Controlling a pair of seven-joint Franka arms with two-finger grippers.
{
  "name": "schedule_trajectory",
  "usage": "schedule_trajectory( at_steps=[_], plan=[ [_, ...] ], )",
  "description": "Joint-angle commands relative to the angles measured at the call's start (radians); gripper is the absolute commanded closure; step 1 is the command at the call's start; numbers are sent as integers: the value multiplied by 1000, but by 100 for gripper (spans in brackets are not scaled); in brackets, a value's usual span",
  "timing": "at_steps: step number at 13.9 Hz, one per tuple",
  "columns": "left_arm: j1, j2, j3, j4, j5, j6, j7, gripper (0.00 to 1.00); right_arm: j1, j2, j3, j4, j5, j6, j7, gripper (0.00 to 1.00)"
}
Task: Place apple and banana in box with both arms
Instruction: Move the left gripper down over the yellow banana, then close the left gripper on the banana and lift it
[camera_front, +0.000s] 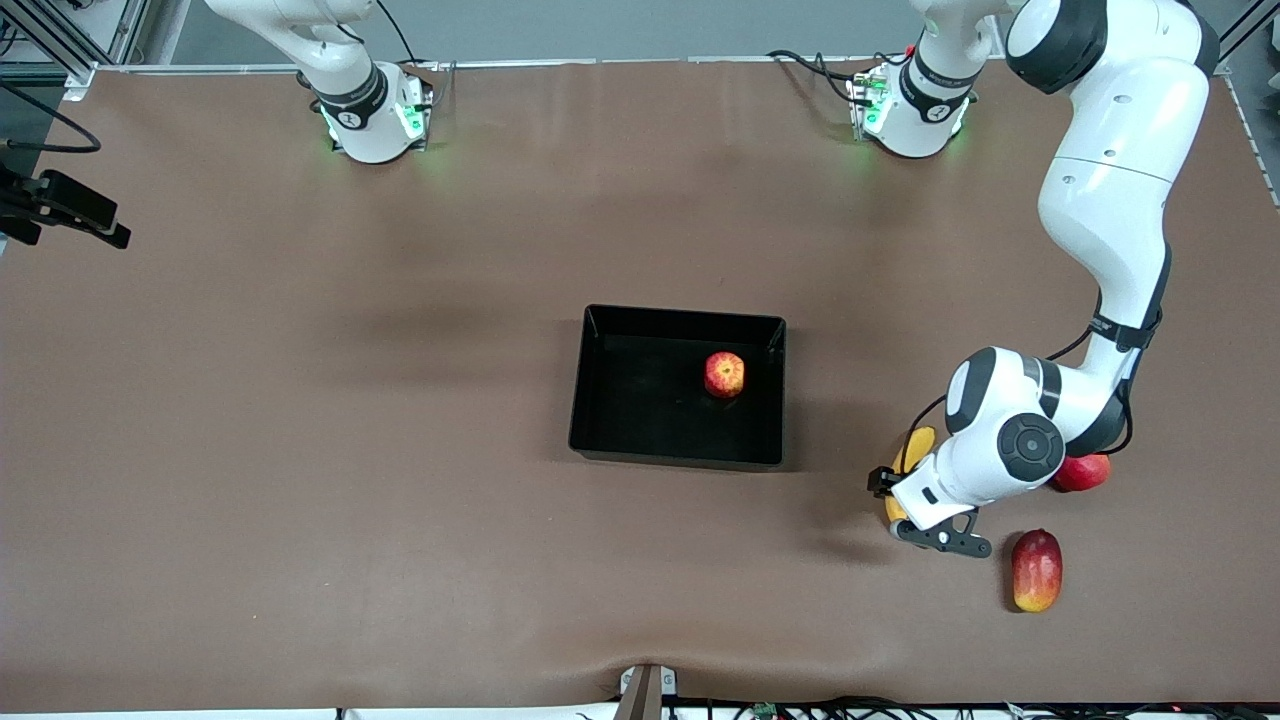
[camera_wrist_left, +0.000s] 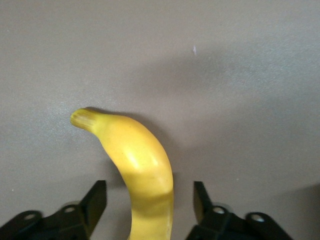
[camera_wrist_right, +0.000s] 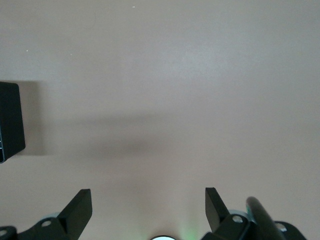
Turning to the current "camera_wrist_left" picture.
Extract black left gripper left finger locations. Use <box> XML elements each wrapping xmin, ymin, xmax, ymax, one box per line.
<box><xmin>0</xmin><ymin>179</ymin><xmax>108</xmax><ymax>240</ymax></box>

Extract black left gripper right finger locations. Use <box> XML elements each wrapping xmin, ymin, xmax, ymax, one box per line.
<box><xmin>186</xmin><ymin>180</ymin><xmax>295</xmax><ymax>240</ymax></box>

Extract yellow banana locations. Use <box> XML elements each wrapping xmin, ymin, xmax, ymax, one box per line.
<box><xmin>69</xmin><ymin>106</ymin><xmax>175</xmax><ymax>240</ymax></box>

